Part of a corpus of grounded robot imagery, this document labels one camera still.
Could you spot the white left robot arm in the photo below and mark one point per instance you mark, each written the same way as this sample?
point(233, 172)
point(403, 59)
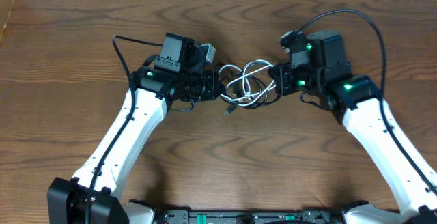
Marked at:
point(182, 71)

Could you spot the cardboard box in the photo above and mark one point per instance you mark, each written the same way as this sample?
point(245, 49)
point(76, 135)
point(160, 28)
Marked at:
point(5, 11)

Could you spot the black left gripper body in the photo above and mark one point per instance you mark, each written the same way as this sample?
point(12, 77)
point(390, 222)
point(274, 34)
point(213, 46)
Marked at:
point(212, 89)

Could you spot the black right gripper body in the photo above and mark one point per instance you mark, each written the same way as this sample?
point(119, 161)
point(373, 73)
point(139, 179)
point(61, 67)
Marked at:
point(279, 80)

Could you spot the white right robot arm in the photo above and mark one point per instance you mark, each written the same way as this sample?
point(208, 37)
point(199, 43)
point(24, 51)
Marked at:
point(318, 66)

